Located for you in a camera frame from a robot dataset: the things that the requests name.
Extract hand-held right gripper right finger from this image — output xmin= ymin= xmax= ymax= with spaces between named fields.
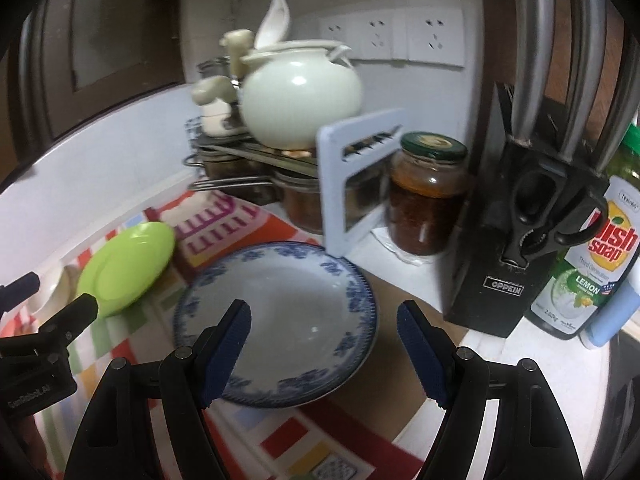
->
xmin=396 ymin=300 xmax=585 ymax=480

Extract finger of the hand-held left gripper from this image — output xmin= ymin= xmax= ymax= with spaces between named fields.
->
xmin=0 ymin=272 xmax=41 ymax=311
xmin=30 ymin=293 xmax=99 ymax=356

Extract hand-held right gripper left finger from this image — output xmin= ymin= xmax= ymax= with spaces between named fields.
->
xmin=65 ymin=299 xmax=252 ymax=480

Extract green plate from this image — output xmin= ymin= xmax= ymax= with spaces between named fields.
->
xmin=76 ymin=221 xmax=177 ymax=319

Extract blue patterned white plate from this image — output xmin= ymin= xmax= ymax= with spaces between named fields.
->
xmin=172 ymin=241 xmax=378 ymax=409

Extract white paper towel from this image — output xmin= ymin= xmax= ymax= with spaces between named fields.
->
xmin=372 ymin=229 xmax=451 ymax=268

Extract black knife block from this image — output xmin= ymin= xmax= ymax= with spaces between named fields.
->
xmin=444 ymin=82 xmax=608 ymax=338

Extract colourful checked cloth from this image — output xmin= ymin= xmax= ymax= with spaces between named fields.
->
xmin=0 ymin=192 xmax=426 ymax=480

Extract glass jar with green lid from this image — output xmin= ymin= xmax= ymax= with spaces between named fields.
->
xmin=387 ymin=131 xmax=469 ymax=257

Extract copper coloured pot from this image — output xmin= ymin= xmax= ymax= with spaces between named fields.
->
xmin=272 ymin=170 xmax=327 ymax=236

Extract pale blue plastic board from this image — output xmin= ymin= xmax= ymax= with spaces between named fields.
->
xmin=316 ymin=108 xmax=406 ymax=260

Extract green dish soap bottle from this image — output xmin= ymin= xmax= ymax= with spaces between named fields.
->
xmin=524 ymin=122 xmax=640 ymax=341

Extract metal kitchen rack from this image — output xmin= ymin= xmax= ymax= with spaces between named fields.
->
xmin=182 ymin=115 xmax=326 ymax=206

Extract pale blue bottle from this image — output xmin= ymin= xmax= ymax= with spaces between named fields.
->
xmin=580 ymin=280 xmax=640 ymax=350

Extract cream saucepan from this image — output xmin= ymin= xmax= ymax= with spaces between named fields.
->
xmin=192 ymin=74 xmax=246 ymax=137

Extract white ceramic teapot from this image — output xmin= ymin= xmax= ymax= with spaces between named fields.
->
xmin=239 ymin=40 xmax=364 ymax=150

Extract glass lid with cream knob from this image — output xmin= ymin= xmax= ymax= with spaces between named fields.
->
xmin=196 ymin=29 xmax=256 ymax=81

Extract white ladle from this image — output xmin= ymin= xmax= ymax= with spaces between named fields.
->
xmin=254 ymin=0 xmax=294 ymax=52

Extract steel pot with wire handle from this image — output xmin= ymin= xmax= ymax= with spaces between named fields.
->
xmin=187 ymin=152 xmax=276 ymax=206

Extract black handled scissors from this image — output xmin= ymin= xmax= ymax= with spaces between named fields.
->
xmin=501 ymin=167 xmax=608 ymax=266

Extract brown wooden window frame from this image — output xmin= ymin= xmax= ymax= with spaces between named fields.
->
xmin=10 ymin=0 xmax=187 ymax=147

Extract white wall socket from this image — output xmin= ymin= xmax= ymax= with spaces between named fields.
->
xmin=348 ymin=10 xmax=408 ymax=61
xmin=320 ymin=12 xmax=362 ymax=58
xmin=406 ymin=9 xmax=466 ymax=67

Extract steel handled knife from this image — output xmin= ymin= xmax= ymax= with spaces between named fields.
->
xmin=559 ymin=0 xmax=610 ymax=162
xmin=509 ymin=0 xmax=557 ymax=145

